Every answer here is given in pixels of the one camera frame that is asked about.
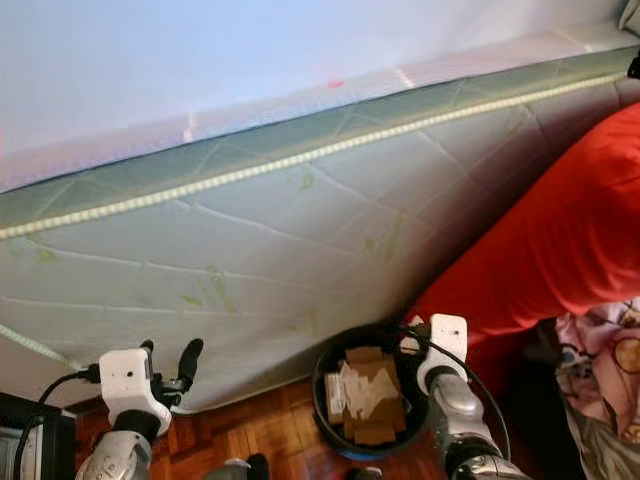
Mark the black round waste bin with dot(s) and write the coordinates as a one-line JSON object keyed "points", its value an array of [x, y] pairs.
{"points": [[320, 400]]}

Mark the grey glass door panel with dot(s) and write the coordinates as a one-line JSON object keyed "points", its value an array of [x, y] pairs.
{"points": [[20, 458]]}

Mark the white crumpled paper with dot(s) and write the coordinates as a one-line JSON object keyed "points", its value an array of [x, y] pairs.
{"points": [[360, 390]]}

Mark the red cushion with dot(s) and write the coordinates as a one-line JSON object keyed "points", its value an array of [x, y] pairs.
{"points": [[550, 240]]}

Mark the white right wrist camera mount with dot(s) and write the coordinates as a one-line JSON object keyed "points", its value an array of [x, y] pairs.
{"points": [[448, 340]]}

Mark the silver left robot leg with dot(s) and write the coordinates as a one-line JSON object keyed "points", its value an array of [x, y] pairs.
{"points": [[230, 470]]}

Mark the pink cartoon print blanket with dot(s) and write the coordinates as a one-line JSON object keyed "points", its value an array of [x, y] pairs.
{"points": [[605, 345]]}

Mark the brown cardboard piece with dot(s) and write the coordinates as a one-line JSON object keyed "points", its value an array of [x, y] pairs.
{"points": [[380, 430]]}

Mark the dark door frame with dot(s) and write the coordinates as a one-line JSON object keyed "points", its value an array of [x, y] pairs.
{"points": [[60, 440]]}

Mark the green white quilted mattress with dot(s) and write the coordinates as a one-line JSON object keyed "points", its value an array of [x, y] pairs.
{"points": [[260, 250]]}

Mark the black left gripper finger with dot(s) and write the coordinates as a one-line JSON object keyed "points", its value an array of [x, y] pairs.
{"points": [[191, 360], [146, 346]]}

